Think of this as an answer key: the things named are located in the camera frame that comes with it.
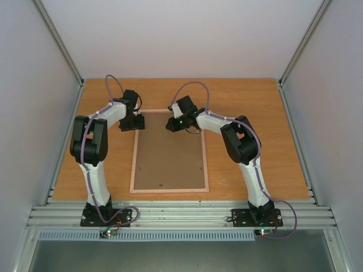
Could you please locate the pink wooden picture frame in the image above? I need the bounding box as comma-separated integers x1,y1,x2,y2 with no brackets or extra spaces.
129,108,210,194

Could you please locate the brown cardboard backing board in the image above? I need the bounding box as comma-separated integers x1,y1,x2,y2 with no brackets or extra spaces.
133,112,206,190

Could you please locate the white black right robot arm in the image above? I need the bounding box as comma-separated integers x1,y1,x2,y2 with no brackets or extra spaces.
166,96,275,225

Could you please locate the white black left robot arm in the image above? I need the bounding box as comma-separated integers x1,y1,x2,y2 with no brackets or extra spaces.
70,90,145,226

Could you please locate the left controller board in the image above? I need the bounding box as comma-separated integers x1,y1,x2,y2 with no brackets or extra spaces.
99,229,118,239

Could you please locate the controller board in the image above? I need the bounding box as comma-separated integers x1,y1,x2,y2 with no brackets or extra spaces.
255,228,277,236
99,229,118,239

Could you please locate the right controller board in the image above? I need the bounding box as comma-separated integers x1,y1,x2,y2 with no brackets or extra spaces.
255,228,277,236

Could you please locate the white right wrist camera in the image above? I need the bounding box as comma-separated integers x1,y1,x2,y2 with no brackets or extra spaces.
168,103,183,119

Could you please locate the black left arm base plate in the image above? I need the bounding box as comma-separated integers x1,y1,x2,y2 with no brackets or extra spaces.
80,208,136,227

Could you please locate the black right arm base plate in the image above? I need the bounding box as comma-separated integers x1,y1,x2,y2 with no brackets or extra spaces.
229,209,284,227

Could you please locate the left aluminium corner post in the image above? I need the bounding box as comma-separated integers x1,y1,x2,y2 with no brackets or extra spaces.
31,0,85,86

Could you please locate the aluminium corner post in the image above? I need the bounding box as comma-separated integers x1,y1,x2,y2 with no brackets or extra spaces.
277,0,332,86
31,0,85,86

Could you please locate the aluminium front rail platform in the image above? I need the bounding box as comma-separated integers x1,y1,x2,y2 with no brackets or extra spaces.
26,200,337,230

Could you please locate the grey slotted cable duct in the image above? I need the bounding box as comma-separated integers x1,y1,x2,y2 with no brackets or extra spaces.
38,229,255,242

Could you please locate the right aluminium corner post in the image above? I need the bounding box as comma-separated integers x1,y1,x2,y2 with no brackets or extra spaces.
277,0,332,86

